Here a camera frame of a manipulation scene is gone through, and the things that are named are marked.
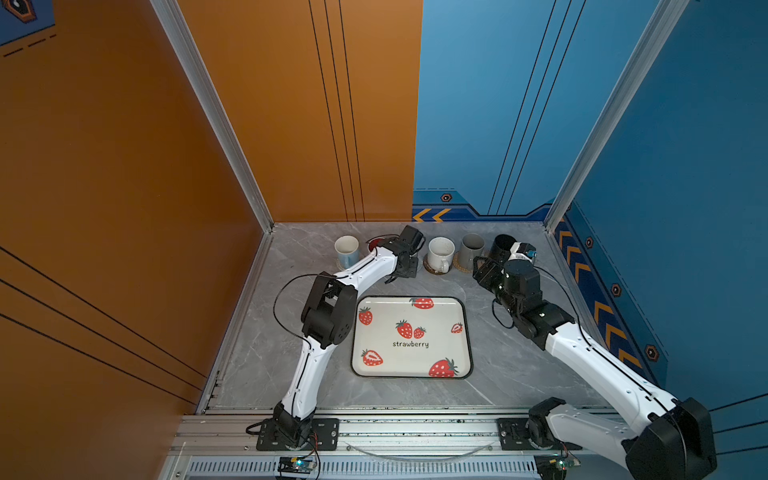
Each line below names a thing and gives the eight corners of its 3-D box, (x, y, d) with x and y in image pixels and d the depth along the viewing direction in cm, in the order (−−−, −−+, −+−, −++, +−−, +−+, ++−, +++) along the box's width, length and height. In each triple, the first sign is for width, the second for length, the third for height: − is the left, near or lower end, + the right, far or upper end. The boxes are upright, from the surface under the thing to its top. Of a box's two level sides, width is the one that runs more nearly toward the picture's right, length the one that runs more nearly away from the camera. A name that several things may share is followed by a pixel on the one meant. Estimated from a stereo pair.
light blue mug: (338, 273, 108) (333, 252, 99) (341, 256, 113) (336, 235, 104) (359, 273, 108) (356, 252, 99) (361, 256, 113) (358, 235, 104)
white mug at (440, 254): (428, 280, 105) (431, 263, 97) (426, 253, 112) (428, 236, 105) (454, 280, 105) (458, 263, 97) (449, 253, 112) (453, 236, 105)
